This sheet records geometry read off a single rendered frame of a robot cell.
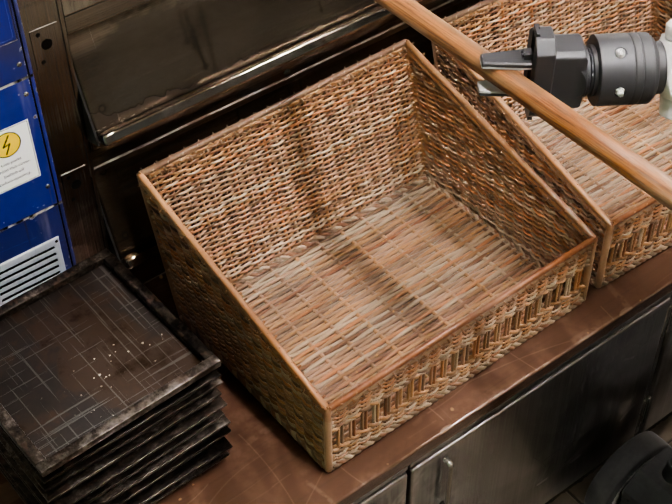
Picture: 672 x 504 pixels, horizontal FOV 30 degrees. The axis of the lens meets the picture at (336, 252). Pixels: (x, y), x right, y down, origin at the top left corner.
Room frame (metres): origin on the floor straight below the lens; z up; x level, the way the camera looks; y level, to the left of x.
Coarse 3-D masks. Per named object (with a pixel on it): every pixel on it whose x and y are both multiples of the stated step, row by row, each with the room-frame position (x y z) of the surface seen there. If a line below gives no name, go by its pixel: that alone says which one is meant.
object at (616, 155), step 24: (384, 0) 1.38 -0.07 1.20; (408, 0) 1.36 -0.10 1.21; (408, 24) 1.34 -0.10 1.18; (432, 24) 1.31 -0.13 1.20; (456, 48) 1.27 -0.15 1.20; (480, 48) 1.26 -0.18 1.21; (480, 72) 1.23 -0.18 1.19; (504, 72) 1.21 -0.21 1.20; (528, 96) 1.17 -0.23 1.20; (552, 96) 1.16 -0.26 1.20; (552, 120) 1.13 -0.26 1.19; (576, 120) 1.12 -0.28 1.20; (600, 144) 1.08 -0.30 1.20; (624, 168) 1.05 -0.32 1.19; (648, 168) 1.04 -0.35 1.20; (648, 192) 1.02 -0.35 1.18
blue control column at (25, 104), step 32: (0, 64) 1.34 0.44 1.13; (0, 96) 1.33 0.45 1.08; (32, 96) 1.36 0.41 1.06; (0, 128) 1.32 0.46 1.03; (32, 128) 1.35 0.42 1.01; (32, 192) 1.34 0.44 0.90; (0, 224) 1.30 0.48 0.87; (32, 224) 1.33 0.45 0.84; (64, 224) 1.36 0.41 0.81; (0, 256) 1.30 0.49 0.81; (64, 256) 1.35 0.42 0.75
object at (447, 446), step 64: (576, 320) 1.36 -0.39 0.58; (640, 320) 1.41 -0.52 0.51; (512, 384) 1.23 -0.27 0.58; (576, 384) 1.33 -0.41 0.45; (640, 384) 1.45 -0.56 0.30; (256, 448) 1.11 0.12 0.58; (384, 448) 1.11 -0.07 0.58; (448, 448) 1.15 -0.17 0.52; (512, 448) 1.25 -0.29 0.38; (576, 448) 1.35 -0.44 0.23
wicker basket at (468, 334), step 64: (384, 64) 1.73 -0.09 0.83; (256, 128) 1.56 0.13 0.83; (320, 128) 1.62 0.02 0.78; (448, 128) 1.66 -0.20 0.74; (192, 192) 1.46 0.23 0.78; (256, 192) 1.52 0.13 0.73; (320, 192) 1.58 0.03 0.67; (384, 192) 1.65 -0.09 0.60; (448, 192) 1.66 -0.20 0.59; (512, 192) 1.54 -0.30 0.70; (192, 256) 1.32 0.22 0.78; (256, 256) 1.48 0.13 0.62; (320, 256) 1.51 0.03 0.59; (384, 256) 1.50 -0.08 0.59; (448, 256) 1.50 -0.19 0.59; (512, 256) 1.50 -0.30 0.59; (576, 256) 1.37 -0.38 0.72; (192, 320) 1.34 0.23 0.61; (256, 320) 1.20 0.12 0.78; (320, 320) 1.36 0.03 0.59; (384, 320) 1.36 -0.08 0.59; (448, 320) 1.36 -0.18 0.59; (512, 320) 1.36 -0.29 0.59; (256, 384) 1.20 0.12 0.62; (320, 384) 1.22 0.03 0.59; (384, 384) 1.13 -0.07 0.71; (448, 384) 1.21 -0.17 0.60; (320, 448) 1.08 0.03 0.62
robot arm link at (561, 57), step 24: (552, 48) 1.21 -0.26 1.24; (576, 48) 1.22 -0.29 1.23; (600, 48) 1.22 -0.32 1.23; (624, 48) 1.22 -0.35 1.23; (528, 72) 1.24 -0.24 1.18; (552, 72) 1.20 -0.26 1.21; (576, 72) 1.21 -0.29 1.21; (600, 72) 1.20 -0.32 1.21; (624, 72) 1.20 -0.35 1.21; (576, 96) 1.21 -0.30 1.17; (600, 96) 1.19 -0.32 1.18; (624, 96) 1.19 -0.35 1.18
